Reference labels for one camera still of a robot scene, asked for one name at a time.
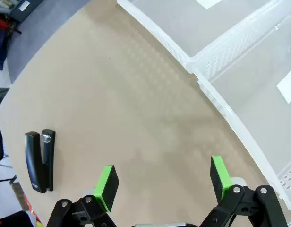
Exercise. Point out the black stapler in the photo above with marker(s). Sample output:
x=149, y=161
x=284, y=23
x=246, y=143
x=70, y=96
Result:
x=32, y=160

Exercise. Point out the dark grey box with label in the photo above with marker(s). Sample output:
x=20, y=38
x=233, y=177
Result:
x=25, y=9

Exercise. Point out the white square sticker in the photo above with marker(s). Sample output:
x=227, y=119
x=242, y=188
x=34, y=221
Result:
x=288, y=87
x=208, y=2

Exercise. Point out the translucent white perforated basket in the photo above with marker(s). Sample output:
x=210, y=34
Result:
x=254, y=106
x=183, y=28

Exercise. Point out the black fabric bag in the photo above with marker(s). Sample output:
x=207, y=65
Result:
x=15, y=220

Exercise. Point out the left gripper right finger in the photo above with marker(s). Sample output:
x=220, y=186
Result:
x=218, y=179

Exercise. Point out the red garment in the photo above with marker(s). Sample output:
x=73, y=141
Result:
x=0, y=23

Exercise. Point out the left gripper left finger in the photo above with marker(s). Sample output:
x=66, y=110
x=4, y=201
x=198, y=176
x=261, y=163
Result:
x=107, y=186

